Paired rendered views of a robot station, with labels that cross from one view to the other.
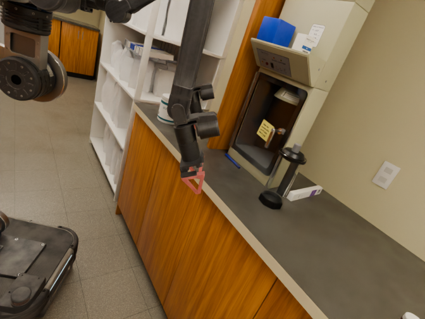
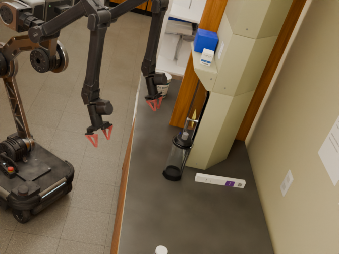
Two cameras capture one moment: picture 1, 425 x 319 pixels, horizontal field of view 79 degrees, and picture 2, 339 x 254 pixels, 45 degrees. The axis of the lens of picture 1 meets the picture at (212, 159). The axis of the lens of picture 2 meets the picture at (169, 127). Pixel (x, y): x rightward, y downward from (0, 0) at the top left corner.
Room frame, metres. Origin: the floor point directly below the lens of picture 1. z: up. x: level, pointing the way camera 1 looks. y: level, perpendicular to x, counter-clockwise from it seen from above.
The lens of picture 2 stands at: (-0.50, -1.10, 2.27)
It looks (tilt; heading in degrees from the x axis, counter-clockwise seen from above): 32 degrees down; 32
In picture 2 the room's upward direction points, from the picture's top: 17 degrees clockwise
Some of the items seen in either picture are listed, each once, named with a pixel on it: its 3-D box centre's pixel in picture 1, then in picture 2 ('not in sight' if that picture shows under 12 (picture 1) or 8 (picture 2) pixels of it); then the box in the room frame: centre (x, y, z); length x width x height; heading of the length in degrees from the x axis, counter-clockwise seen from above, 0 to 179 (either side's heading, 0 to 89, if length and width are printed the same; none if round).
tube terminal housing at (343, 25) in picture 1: (293, 99); (226, 96); (1.27, -0.26, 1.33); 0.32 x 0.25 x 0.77; 42
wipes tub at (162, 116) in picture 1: (170, 109); (159, 84); (1.50, 0.34, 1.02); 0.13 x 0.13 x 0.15
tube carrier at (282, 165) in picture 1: (281, 178); (177, 157); (0.95, -0.28, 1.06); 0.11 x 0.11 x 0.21
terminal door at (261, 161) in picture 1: (263, 123); (195, 112); (1.19, -0.16, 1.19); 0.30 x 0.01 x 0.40; 41
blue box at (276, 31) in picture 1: (276, 33); (205, 41); (1.22, -0.07, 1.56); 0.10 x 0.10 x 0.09; 42
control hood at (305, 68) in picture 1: (281, 61); (201, 65); (1.15, -0.13, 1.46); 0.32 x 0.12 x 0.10; 42
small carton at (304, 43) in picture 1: (303, 43); (207, 57); (1.10, -0.18, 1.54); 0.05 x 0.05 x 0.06; 34
